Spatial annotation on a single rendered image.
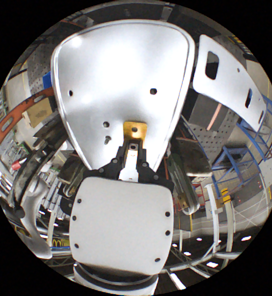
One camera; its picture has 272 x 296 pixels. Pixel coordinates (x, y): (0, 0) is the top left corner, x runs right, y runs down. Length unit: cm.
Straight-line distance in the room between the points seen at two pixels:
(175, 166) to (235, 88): 20
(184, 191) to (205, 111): 16
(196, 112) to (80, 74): 20
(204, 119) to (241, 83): 12
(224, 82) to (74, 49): 22
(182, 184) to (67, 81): 27
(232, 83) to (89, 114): 24
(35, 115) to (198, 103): 27
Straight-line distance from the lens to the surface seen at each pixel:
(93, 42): 15
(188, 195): 18
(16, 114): 21
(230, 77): 18
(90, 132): 18
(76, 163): 36
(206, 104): 18
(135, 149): 15
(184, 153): 22
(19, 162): 29
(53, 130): 23
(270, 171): 795
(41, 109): 19
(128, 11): 22
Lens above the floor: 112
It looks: 46 degrees down
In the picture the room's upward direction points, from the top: 173 degrees counter-clockwise
